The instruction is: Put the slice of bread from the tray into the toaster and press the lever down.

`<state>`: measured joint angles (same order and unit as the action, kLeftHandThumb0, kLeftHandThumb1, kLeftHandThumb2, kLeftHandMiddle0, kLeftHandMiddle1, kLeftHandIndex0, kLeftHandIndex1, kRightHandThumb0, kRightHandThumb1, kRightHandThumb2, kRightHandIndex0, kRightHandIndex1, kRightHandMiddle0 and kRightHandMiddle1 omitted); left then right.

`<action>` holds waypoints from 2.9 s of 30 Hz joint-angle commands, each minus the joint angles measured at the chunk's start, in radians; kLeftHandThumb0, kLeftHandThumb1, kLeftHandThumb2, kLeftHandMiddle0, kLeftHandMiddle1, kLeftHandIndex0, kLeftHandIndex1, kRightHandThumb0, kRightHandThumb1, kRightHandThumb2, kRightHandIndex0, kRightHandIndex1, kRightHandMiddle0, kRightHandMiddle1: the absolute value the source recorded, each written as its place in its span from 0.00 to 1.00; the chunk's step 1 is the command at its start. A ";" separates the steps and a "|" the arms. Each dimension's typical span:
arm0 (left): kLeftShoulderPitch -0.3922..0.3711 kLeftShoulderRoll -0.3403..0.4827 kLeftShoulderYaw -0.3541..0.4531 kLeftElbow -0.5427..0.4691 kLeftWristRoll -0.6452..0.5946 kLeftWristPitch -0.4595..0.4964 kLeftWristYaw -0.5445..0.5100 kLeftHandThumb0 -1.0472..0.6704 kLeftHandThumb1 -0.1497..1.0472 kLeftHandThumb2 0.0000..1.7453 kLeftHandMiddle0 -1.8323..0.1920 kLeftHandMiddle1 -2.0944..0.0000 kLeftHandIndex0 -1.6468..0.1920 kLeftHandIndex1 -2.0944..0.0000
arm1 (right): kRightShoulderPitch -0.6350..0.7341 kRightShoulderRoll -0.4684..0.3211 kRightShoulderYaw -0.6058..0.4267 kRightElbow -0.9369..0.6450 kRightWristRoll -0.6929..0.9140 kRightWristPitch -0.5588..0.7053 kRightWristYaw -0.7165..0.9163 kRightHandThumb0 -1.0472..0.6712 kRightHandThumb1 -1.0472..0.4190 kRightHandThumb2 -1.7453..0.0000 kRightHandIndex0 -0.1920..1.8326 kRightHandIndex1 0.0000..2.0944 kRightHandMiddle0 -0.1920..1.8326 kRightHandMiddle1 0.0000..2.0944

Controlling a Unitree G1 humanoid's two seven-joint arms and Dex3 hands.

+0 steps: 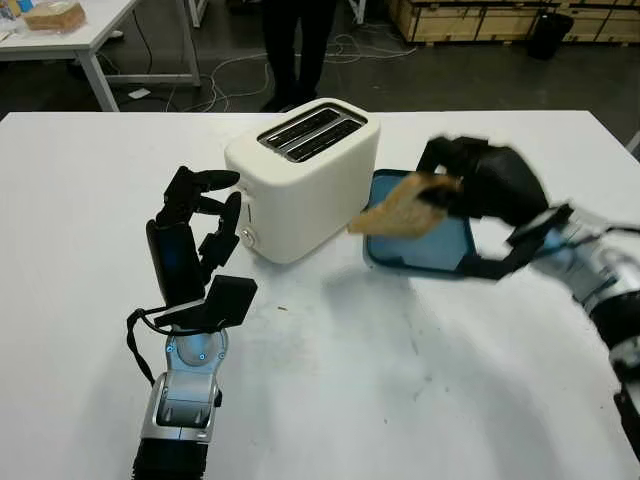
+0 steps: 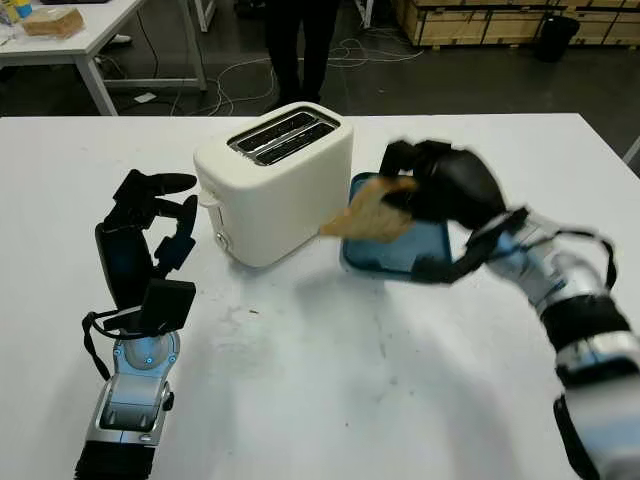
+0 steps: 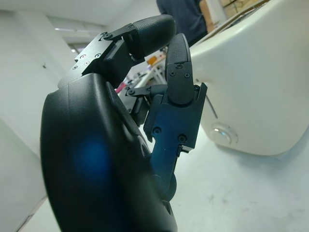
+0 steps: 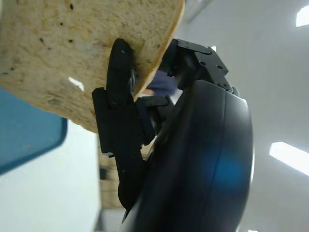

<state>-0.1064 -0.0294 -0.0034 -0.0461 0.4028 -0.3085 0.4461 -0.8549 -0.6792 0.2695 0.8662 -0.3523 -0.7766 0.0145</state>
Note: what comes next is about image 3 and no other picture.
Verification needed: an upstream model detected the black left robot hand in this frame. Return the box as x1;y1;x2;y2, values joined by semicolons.
40;14;208;232

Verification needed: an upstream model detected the white toaster dial knob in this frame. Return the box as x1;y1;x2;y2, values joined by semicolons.
211;122;239;147

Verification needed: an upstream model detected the cream white two-slot toaster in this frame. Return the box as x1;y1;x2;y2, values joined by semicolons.
188;0;309;160

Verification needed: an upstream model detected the person in dark clothes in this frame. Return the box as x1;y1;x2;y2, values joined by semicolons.
156;0;208;46

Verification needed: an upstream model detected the wooden crate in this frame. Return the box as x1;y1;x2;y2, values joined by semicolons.
218;0;268;10

